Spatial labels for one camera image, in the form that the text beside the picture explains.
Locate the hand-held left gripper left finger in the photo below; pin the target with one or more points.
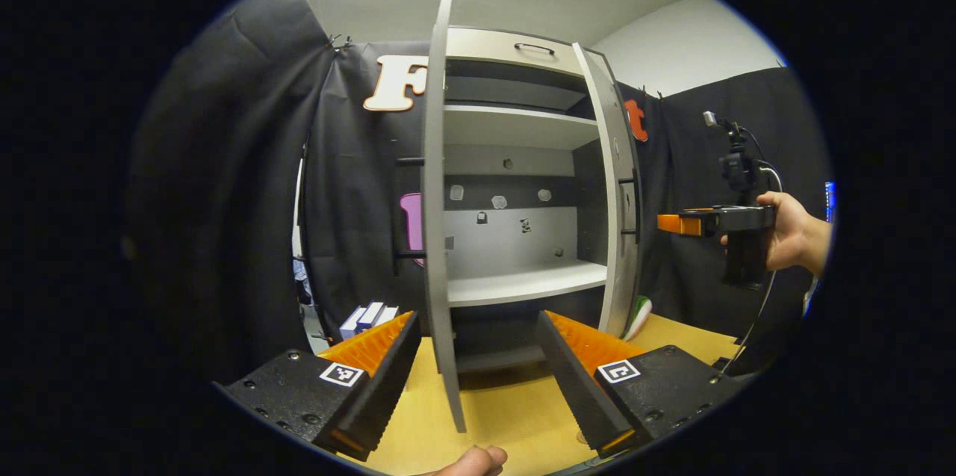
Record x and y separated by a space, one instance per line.
385 394

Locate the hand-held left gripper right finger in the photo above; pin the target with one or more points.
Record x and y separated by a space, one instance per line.
579 394

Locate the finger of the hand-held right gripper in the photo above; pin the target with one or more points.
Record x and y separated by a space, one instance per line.
676 224

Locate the white cabinet door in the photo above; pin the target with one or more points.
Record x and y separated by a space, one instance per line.
437 237
606 162

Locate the white cabinet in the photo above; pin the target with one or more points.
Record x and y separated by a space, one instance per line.
523 282

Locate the white cabinet shelf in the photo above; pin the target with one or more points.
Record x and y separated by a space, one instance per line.
523 283
515 125

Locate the white cabinet drawer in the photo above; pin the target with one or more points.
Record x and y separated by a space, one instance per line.
485 46

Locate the white and blue box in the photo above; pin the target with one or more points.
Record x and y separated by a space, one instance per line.
373 315

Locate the computer monitor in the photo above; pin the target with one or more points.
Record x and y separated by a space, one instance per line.
830 203

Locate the watermelon slice toy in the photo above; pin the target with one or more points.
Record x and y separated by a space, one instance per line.
641 315

